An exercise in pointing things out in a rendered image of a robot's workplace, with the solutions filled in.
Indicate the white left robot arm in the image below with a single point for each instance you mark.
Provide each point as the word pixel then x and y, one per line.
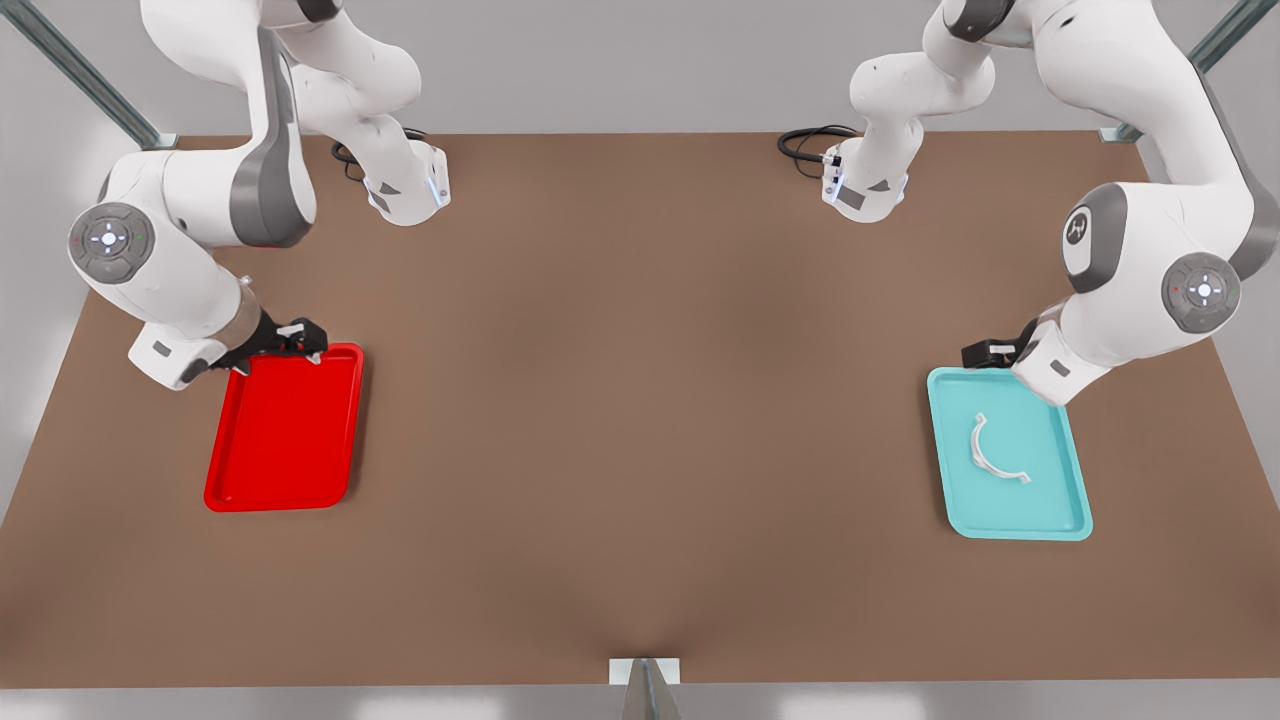
pixel 1130 240

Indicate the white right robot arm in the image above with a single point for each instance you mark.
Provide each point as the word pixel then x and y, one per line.
pixel 190 200

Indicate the white curved pipe clamp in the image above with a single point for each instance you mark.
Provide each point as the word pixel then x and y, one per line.
pixel 985 458

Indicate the red rectangular tray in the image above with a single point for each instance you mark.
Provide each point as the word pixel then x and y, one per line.
pixel 287 428

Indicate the turquoise rectangular tray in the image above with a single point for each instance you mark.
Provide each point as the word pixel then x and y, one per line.
pixel 1008 455

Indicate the silver frame post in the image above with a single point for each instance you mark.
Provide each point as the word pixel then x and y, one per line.
pixel 80 70
pixel 648 690
pixel 1195 60

